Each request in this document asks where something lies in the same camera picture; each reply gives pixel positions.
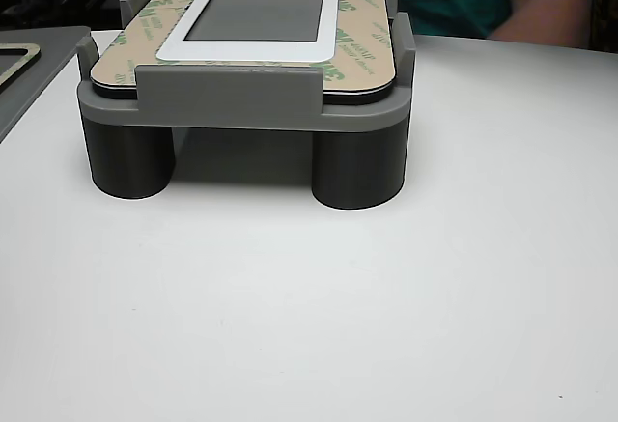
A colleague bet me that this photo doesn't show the tan 3M protective film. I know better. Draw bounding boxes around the tan 3M protective film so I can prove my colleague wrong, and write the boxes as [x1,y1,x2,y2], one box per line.
[89,0,397,93]

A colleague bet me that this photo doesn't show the bare person forearm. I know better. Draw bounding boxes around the bare person forearm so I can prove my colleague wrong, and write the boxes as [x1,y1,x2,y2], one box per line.
[487,0,593,49]

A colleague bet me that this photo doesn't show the white panel with screen window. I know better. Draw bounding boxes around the white panel with screen window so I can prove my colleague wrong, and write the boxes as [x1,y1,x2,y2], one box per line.
[90,0,396,100]

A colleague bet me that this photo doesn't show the grey flat tray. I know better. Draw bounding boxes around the grey flat tray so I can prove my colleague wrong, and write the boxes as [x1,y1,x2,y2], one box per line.
[0,25,93,146]

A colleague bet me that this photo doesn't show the tan rounded film frame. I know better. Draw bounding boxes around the tan rounded film frame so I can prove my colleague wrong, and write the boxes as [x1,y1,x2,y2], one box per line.
[0,42,42,95]

